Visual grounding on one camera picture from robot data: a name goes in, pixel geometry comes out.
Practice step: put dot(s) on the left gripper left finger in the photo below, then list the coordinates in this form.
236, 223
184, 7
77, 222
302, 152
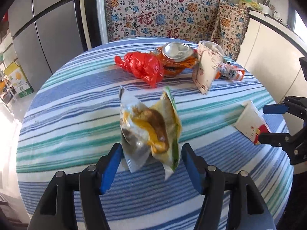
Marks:
56, 210

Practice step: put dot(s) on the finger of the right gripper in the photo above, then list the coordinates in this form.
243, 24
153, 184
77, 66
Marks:
291, 104
294, 146

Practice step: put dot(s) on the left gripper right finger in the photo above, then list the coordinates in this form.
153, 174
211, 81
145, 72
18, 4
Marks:
247, 208

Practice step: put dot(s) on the white red paper carton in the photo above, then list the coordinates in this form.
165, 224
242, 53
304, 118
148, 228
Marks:
251, 123

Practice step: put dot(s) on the orange white snack wrapper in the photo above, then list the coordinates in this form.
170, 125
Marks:
229, 71

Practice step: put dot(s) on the floral paper cup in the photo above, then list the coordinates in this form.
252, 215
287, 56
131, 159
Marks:
210, 56

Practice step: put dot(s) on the yellow snack wrapper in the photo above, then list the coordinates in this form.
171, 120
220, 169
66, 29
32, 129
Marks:
150, 131

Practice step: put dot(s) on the crushed orange soda can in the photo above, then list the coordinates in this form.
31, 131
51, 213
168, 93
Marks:
175, 58

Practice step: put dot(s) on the red plastic bag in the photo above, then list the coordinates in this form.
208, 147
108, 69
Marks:
144, 66

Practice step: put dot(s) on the yellow green cardboard box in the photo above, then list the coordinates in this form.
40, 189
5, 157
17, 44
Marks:
18, 79

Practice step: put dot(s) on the striped blue tablecloth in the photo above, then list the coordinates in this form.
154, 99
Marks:
74, 119

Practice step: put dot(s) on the patterned fabric cover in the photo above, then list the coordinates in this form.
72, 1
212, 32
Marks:
221, 22

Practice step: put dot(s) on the grey refrigerator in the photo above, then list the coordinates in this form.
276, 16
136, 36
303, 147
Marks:
46, 34

